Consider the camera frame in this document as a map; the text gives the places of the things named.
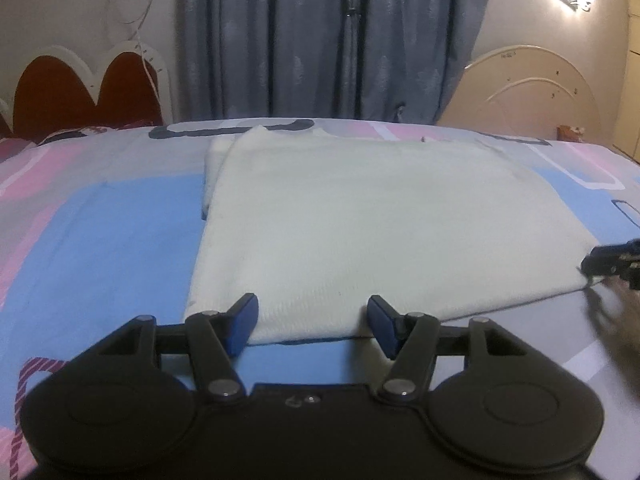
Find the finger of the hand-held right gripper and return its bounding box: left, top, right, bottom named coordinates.
left=581, top=241, right=640, bottom=278

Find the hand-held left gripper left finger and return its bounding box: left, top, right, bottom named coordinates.
left=97, top=292, right=260, bottom=402

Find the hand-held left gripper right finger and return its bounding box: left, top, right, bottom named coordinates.
left=366, top=294, right=507, bottom=404

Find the cream knitted sweater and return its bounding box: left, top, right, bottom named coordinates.
left=185, top=126, right=602, bottom=347

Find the patterned pink blue bed sheet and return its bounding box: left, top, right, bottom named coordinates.
left=0, top=117, right=640, bottom=480

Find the cream wardrobe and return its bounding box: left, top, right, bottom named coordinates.
left=611, top=0, right=640, bottom=167

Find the cream round bed board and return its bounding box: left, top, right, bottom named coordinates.
left=436, top=45, right=602, bottom=144

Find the red white scalloped headboard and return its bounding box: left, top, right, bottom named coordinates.
left=0, top=42, right=177, bottom=142

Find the blue grey curtain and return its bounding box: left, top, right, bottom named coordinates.
left=172, top=0, right=497, bottom=125

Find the white hanging cable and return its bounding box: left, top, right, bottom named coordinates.
left=102, top=0, right=167, bottom=97

